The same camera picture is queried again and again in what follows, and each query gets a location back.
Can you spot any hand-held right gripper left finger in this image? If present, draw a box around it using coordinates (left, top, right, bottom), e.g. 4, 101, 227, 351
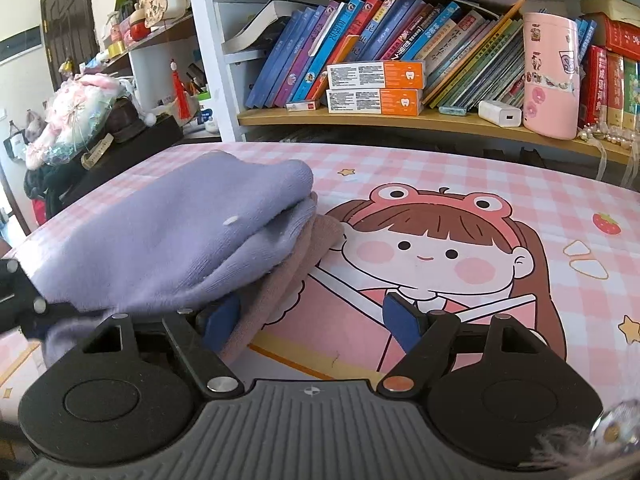
80, 292, 247, 402

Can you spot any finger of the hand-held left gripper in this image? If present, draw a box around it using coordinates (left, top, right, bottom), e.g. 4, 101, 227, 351
0, 258, 108, 342

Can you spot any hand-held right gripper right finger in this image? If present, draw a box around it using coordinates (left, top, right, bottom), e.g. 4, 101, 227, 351
376, 292, 552, 397

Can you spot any purple and mauve knit sweater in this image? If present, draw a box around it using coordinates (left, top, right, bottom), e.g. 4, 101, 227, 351
31, 152, 347, 367

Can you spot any pink cartoon printed table mat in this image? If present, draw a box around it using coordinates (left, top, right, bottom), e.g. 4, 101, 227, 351
0, 140, 640, 433

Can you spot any pink wrapped flower bouquet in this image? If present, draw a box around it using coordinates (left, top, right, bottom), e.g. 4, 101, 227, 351
24, 73, 134, 169

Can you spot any orange and white carton box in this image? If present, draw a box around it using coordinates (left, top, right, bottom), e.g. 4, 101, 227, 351
326, 88, 426, 114
326, 59, 427, 92

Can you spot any white power adapter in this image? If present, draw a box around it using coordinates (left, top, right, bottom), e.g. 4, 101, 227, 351
477, 100, 524, 129

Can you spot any red tassel ornament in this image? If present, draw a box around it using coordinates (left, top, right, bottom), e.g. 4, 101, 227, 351
169, 58, 194, 122

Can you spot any clear crystal ball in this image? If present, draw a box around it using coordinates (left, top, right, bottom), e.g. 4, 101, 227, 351
586, 406, 640, 455

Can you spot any row of colourful children's books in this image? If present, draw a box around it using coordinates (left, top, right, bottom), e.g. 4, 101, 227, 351
244, 0, 600, 112

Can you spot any pink cylindrical container with stickers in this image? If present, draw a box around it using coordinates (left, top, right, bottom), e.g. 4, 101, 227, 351
521, 11, 584, 141

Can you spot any dark wooden door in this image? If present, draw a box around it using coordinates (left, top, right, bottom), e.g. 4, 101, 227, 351
39, 0, 99, 80

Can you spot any leaning white open booklet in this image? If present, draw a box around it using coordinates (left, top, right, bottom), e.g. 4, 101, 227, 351
221, 0, 302, 55

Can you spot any thick red upright book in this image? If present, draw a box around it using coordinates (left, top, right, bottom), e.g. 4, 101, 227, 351
579, 44, 609, 129
604, 52, 627, 132

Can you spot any beige book lying flat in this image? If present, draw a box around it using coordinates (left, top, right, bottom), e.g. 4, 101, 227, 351
579, 0, 640, 17

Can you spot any white frame wooden bookshelf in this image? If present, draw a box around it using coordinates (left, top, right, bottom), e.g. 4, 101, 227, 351
184, 0, 640, 192

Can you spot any pearl bead string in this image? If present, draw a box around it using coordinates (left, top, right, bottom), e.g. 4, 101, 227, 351
576, 124, 637, 150

